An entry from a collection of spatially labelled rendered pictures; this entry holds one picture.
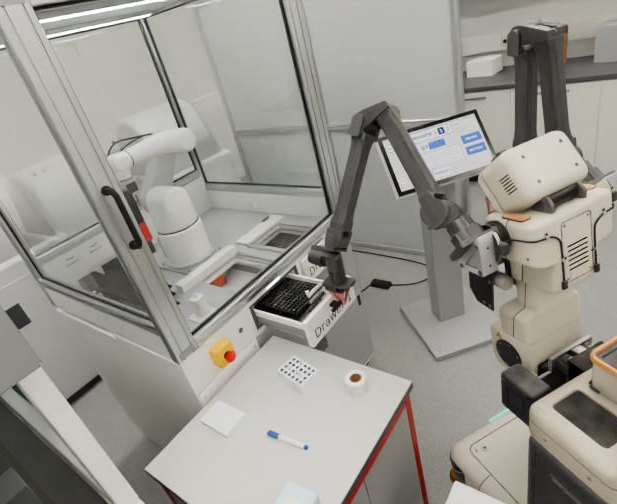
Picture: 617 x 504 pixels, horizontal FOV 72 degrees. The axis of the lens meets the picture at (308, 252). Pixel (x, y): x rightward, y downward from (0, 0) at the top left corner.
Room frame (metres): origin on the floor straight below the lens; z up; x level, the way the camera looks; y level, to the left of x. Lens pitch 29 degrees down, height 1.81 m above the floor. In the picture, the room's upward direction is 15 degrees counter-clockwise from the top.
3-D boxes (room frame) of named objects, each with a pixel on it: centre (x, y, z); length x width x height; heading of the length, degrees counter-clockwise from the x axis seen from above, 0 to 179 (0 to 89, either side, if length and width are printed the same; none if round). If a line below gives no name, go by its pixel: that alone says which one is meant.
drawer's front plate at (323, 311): (1.24, -0.02, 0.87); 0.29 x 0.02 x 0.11; 136
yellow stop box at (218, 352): (1.16, 0.37, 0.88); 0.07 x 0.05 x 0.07; 136
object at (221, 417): (0.98, 0.40, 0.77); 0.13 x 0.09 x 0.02; 47
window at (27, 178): (1.42, 0.82, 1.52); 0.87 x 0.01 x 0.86; 46
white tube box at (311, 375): (1.07, 0.14, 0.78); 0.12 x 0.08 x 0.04; 36
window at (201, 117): (1.46, 0.15, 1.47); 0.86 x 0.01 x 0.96; 136
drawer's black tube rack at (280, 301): (1.38, 0.12, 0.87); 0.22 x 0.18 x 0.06; 46
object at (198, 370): (1.77, 0.48, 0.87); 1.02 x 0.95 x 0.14; 136
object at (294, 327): (1.38, 0.13, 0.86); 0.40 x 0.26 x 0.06; 46
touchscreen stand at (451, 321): (1.95, -0.73, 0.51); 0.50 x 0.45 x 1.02; 5
